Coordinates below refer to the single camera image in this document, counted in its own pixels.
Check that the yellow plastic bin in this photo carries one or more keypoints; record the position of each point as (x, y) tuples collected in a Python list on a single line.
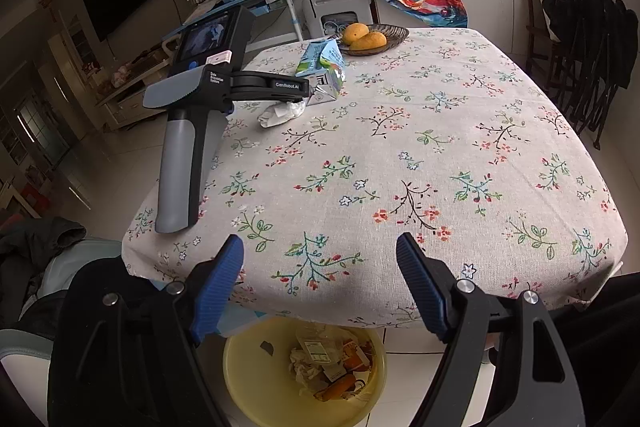
[(250, 382)]

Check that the floral beige tablecloth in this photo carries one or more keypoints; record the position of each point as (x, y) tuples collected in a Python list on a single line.
[(425, 147)]

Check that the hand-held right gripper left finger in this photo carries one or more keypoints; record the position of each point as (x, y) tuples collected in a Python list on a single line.
[(220, 287)]

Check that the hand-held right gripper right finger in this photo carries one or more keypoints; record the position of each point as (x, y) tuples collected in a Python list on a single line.
[(425, 287)]

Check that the dark wooden chair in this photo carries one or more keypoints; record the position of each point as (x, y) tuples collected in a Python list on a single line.
[(532, 42)]

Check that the green and blue drink carton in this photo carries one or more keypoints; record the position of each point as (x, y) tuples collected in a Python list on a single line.
[(325, 67)]

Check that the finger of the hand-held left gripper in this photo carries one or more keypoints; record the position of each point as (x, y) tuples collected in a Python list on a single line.
[(300, 94)]

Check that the crumpled white tissue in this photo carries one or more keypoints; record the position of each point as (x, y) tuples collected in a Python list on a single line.
[(280, 113)]

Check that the black jacket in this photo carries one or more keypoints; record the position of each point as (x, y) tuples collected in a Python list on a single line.
[(585, 12)]

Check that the yellow mango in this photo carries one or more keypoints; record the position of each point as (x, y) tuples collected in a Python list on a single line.
[(354, 32), (372, 41)]

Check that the dark grey jacket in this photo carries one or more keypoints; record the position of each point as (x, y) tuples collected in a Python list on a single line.
[(45, 237)]

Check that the white television stand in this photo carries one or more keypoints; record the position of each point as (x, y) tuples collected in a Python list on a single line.
[(130, 99)]

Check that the light blue chair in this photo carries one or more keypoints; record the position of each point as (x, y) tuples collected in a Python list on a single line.
[(85, 252)]

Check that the white display cabinet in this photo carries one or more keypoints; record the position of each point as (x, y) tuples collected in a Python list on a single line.
[(75, 52)]

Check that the person's right leg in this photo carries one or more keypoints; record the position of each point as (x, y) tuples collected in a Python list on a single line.
[(605, 337)]

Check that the small pink figurine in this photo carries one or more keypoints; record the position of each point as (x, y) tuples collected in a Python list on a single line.
[(121, 76)]

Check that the folded black chairs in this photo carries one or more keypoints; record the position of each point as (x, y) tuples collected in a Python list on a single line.
[(590, 107)]

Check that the brown woven fruit tray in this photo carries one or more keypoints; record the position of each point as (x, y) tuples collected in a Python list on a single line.
[(395, 34)]

